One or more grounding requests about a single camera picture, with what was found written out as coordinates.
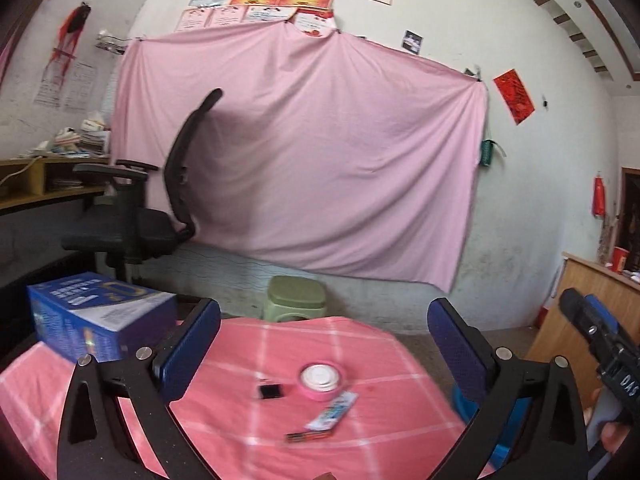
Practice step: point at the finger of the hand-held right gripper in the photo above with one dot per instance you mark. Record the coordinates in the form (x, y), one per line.
(580, 312)

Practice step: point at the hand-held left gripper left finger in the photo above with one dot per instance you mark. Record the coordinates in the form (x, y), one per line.
(190, 347)

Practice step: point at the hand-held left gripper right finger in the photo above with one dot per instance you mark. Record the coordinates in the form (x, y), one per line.
(457, 347)

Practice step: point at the blue plastic bucket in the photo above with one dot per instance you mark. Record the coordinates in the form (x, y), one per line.
(465, 402)

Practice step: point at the person's right hand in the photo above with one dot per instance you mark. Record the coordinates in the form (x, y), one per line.
(617, 440)

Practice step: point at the wooden cabinet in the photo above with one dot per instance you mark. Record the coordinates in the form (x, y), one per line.
(550, 330)

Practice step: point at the red paper cup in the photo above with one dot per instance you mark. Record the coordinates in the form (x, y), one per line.
(621, 260)

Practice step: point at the small black square item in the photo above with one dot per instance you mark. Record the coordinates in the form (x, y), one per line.
(270, 391)

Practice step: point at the pink checked tablecloth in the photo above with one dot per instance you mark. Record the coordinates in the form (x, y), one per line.
(390, 410)

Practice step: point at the blue cardboard box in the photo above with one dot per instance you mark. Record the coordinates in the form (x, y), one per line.
(100, 310)

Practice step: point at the green plastic stool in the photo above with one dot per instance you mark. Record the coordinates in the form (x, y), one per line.
(295, 292)

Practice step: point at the red hanging ornament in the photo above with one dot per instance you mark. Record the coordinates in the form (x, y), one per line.
(598, 195)

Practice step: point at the black office chair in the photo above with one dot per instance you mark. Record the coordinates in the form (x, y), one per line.
(145, 230)

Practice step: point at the pink tape roll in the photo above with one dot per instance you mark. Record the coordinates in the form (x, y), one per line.
(322, 382)

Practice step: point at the colourful printed stick packet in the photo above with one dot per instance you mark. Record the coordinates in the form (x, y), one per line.
(332, 412)

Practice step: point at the dark orange stick wrapper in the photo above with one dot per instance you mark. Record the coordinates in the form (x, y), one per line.
(310, 437)

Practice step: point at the pink hanging bed sheet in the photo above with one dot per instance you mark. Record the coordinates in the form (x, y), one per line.
(325, 160)

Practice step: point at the wooden desk with shelf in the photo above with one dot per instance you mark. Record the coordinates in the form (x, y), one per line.
(35, 175)

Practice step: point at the pile of books and papers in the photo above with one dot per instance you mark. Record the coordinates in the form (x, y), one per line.
(85, 137)

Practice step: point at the dark wooden door frame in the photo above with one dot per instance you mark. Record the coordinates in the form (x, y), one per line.
(629, 210)

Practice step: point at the green wall basket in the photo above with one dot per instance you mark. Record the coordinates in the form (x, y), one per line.
(487, 152)

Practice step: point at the red paper wall poster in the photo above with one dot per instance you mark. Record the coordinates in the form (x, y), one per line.
(515, 96)

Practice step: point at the white wall chart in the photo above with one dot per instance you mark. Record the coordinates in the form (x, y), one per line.
(81, 87)
(49, 85)

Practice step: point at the small black-and-white wall photo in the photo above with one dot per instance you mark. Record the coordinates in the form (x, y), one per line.
(412, 41)

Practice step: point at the red tassel wall ornament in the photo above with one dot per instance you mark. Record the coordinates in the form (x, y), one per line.
(72, 27)

